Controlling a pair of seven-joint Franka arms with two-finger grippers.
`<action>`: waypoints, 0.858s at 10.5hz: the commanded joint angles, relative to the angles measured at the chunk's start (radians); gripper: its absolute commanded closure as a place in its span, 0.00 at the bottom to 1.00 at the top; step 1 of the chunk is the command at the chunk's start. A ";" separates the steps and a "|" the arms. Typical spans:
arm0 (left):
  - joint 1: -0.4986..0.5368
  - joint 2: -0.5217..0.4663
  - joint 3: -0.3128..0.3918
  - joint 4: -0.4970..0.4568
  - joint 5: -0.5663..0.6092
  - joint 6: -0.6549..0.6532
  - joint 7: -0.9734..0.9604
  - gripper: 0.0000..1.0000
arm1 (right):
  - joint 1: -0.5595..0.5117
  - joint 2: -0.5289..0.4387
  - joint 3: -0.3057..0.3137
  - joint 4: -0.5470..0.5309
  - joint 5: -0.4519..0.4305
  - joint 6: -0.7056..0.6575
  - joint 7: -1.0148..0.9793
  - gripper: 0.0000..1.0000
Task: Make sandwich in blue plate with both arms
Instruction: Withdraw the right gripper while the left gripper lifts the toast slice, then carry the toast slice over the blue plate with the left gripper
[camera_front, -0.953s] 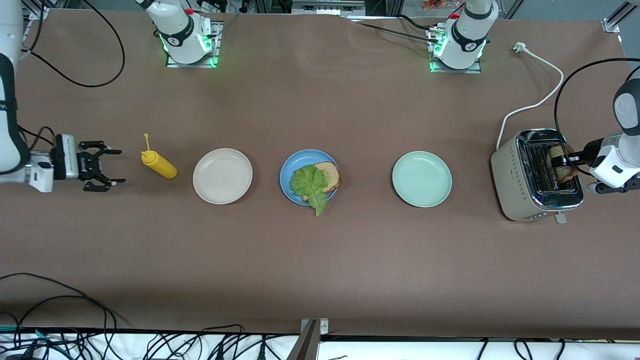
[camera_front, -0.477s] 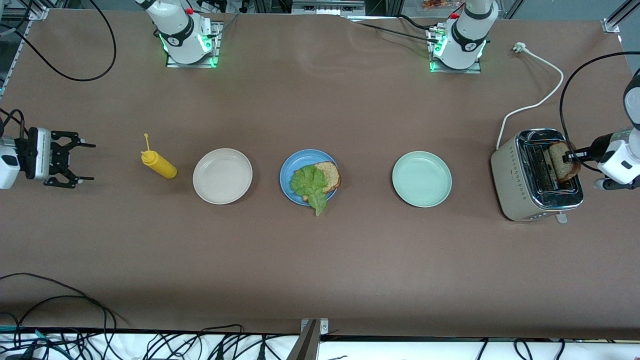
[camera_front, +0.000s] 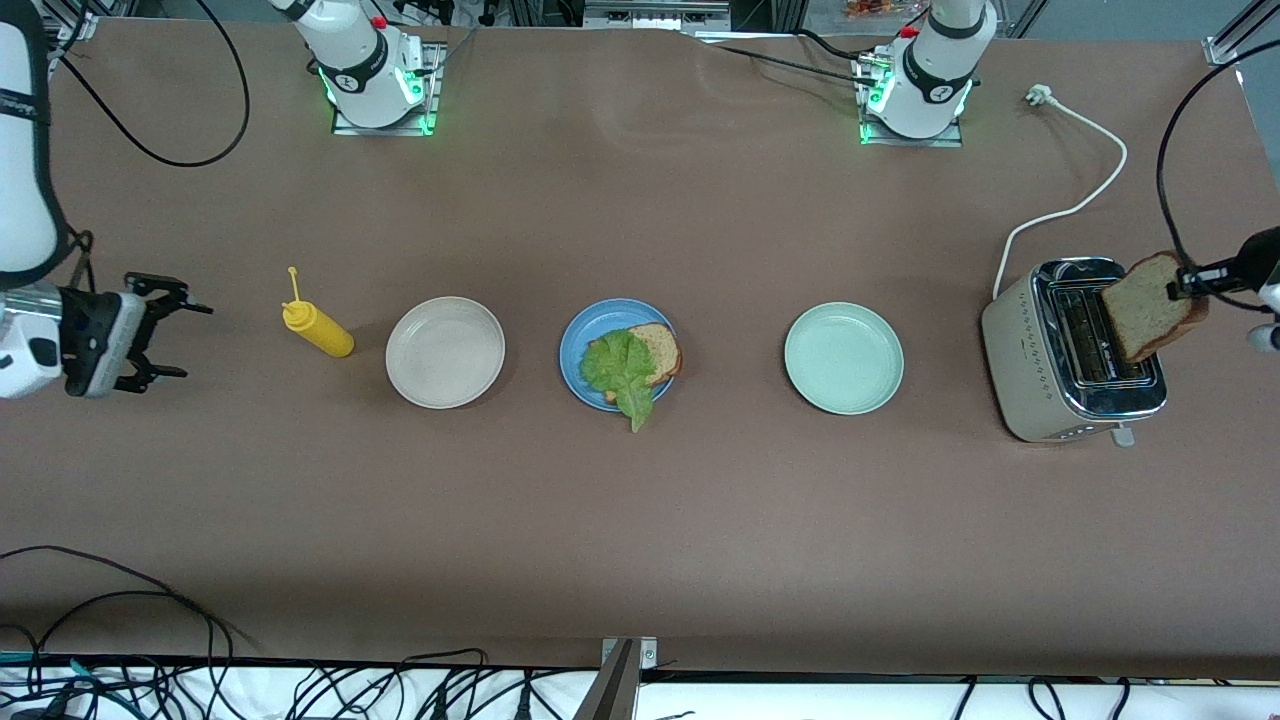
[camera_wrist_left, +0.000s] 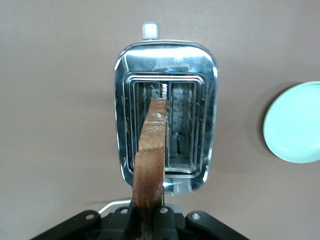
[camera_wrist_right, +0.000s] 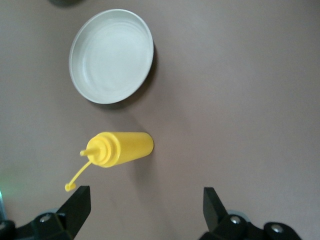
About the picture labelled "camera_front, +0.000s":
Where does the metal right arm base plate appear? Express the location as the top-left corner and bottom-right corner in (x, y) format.
(330, 40), (443, 137)

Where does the silver beige toaster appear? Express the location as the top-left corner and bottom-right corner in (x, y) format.
(980, 257), (1169, 448)

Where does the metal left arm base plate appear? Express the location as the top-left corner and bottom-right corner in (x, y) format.
(858, 55), (966, 148)

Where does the teal floor cable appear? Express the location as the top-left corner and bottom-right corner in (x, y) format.
(0, 650), (141, 720)

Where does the brown bread slice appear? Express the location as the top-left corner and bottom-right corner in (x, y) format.
(600, 322), (684, 405)
(1100, 251), (1211, 364)

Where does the light green plate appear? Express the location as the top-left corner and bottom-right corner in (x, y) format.
(784, 302), (905, 416)

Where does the grey metal box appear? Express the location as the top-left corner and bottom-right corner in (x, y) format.
(583, 0), (733, 31)

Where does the small metal table bracket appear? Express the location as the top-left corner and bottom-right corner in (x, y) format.
(600, 637), (658, 669)

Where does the dark metal beam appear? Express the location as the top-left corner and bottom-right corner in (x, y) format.
(572, 640), (641, 720)

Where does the black floor cable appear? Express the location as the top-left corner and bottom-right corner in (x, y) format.
(25, 590), (236, 720)
(950, 675), (1131, 720)
(290, 648), (561, 720)
(0, 545), (256, 646)

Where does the beige white plate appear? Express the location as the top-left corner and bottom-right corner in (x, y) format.
(385, 296), (506, 410)

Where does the blue plate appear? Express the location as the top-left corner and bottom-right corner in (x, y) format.
(558, 298), (681, 412)

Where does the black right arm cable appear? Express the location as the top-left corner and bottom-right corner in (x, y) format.
(40, 0), (251, 291)

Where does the thin black base cable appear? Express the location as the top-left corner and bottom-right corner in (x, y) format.
(425, 25), (479, 79)

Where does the green lettuce leaf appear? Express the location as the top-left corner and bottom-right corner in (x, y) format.
(580, 328), (659, 434)

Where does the white toaster power cord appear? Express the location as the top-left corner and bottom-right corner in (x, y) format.
(993, 84), (1129, 301)

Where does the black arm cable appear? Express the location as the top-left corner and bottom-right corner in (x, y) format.
(40, 0), (251, 291)
(1157, 62), (1280, 313)

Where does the yellow squeeze bottle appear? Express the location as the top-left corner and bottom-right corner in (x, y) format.
(282, 265), (356, 359)

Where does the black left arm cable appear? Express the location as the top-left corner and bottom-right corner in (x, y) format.
(1157, 62), (1280, 313)

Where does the aluminium frame rail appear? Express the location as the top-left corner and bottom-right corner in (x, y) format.
(1203, 0), (1280, 69)
(40, 0), (101, 61)

